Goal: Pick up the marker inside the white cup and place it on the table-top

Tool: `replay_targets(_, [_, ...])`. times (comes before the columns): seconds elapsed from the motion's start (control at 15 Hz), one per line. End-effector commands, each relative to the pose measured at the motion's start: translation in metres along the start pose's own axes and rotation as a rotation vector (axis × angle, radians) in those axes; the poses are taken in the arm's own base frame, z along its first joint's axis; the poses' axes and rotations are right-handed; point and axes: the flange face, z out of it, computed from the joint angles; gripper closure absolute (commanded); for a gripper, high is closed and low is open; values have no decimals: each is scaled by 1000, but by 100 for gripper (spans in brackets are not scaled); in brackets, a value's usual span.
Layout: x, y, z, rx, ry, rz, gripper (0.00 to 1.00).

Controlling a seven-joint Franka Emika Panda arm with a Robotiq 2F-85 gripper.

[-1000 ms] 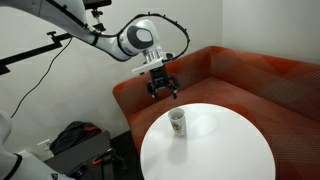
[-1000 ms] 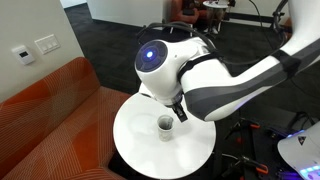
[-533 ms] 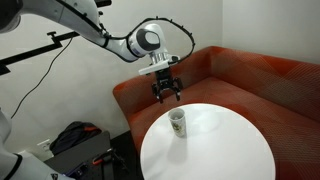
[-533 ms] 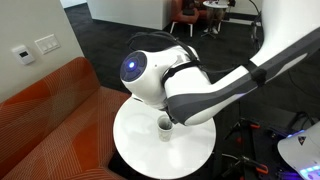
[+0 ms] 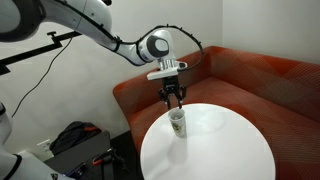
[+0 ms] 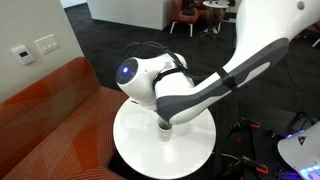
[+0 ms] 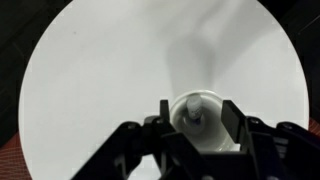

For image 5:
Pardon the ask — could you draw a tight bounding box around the round white table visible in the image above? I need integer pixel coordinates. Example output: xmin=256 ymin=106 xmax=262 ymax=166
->
xmin=139 ymin=103 xmax=277 ymax=180

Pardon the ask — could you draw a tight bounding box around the white wall outlet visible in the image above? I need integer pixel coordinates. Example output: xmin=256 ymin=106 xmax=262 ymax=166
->
xmin=36 ymin=139 xmax=52 ymax=154

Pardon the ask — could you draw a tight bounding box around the black clamp with orange handle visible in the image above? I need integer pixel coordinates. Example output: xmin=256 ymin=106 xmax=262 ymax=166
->
xmin=91 ymin=148 xmax=129 ymax=174

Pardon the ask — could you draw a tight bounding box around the black camera mount rail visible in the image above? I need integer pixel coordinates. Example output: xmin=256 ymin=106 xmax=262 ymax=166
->
xmin=0 ymin=30 xmax=83 ymax=77

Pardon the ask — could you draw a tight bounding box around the black equipment case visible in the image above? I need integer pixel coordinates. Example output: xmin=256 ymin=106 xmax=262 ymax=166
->
xmin=43 ymin=130 xmax=116 ymax=180

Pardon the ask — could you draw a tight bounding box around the orange fabric sofa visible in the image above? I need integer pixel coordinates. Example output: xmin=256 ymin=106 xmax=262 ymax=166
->
xmin=112 ymin=45 xmax=320 ymax=180

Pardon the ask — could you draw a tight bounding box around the thin black hanging cable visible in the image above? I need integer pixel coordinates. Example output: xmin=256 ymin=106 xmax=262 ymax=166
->
xmin=11 ymin=36 xmax=74 ymax=118

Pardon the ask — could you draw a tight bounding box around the black cable along robot arm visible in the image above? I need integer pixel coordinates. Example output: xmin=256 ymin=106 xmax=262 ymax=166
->
xmin=113 ymin=23 xmax=204 ymax=72

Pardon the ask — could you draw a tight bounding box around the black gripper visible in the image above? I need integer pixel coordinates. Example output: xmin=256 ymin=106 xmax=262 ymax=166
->
xmin=157 ymin=75 xmax=187 ymax=111

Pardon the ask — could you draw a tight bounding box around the white paper cup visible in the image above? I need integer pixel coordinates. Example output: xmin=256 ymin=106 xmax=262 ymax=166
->
xmin=167 ymin=108 xmax=187 ymax=138

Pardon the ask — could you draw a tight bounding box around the black backpack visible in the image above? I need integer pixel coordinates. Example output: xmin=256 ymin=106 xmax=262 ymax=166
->
xmin=49 ymin=120 xmax=103 ymax=156

